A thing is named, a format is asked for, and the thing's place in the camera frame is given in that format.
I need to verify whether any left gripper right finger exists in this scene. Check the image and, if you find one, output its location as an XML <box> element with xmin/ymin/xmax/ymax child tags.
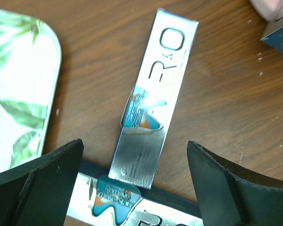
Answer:
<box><xmin>187</xmin><ymin>141</ymin><xmax>283</xmax><ymax>226</ymax></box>

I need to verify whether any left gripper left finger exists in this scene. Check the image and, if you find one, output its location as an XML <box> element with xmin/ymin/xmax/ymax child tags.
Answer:
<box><xmin>0</xmin><ymin>139</ymin><xmax>84</xmax><ymax>226</ymax></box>

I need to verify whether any silver r&o box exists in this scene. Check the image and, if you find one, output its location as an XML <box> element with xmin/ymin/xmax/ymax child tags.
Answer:
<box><xmin>67</xmin><ymin>160</ymin><xmax>203</xmax><ymax>226</ymax></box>
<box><xmin>108</xmin><ymin>8</ymin><xmax>199</xmax><ymax>189</ymax></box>

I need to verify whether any silver R&O box top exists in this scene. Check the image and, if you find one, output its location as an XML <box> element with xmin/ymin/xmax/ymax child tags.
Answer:
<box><xmin>108</xmin><ymin>8</ymin><xmax>199</xmax><ymax>189</ymax></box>

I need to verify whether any silver R&O box diagonal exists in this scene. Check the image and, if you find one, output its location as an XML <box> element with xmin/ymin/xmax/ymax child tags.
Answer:
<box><xmin>260</xmin><ymin>18</ymin><xmax>283</xmax><ymax>53</ymax></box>

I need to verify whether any pink three-tier shelf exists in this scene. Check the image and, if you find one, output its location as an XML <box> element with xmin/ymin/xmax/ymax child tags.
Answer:
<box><xmin>250</xmin><ymin>0</ymin><xmax>283</xmax><ymax>22</ymax></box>

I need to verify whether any floral leaf pattern tray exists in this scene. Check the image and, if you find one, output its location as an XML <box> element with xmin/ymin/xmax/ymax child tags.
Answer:
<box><xmin>0</xmin><ymin>9</ymin><xmax>62</xmax><ymax>173</ymax></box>

